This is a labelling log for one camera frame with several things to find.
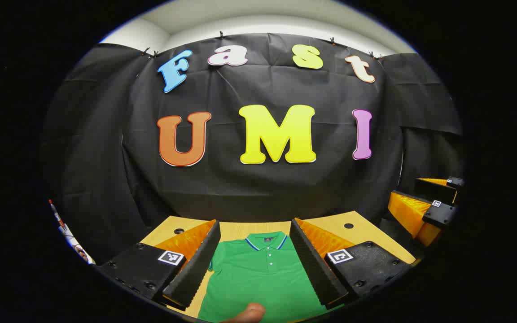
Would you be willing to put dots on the green polo T-shirt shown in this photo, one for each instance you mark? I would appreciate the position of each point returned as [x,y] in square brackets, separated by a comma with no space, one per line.
[263,282]

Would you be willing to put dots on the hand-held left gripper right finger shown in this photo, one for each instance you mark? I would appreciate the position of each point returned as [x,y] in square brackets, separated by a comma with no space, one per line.
[314,269]

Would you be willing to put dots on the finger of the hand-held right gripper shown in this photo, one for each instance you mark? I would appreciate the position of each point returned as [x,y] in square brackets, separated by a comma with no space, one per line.
[435,190]
[440,215]

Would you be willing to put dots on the white desk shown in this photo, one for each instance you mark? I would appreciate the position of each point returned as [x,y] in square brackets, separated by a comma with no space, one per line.
[76,246]

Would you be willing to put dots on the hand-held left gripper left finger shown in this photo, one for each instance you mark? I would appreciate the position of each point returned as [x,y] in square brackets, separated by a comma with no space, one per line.
[198,264]

